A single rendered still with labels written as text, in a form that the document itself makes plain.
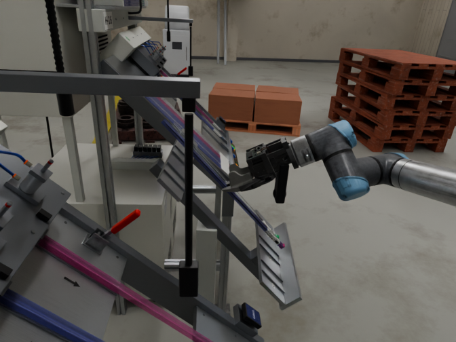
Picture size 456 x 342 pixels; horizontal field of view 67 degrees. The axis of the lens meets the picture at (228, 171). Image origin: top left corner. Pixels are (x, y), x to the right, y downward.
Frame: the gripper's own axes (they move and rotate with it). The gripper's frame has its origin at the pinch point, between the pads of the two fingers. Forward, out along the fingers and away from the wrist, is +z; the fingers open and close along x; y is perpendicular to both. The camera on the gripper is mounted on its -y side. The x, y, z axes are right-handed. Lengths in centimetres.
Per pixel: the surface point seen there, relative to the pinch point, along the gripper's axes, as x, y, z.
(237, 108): -328, -60, 27
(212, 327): 33.5, -11.7, 7.7
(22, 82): 54, 42, -3
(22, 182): 42, 32, 14
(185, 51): -657, 12, 114
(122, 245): 31.6, 12.3, 14.9
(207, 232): 3.1, -8.8, 10.4
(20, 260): 51, 26, 13
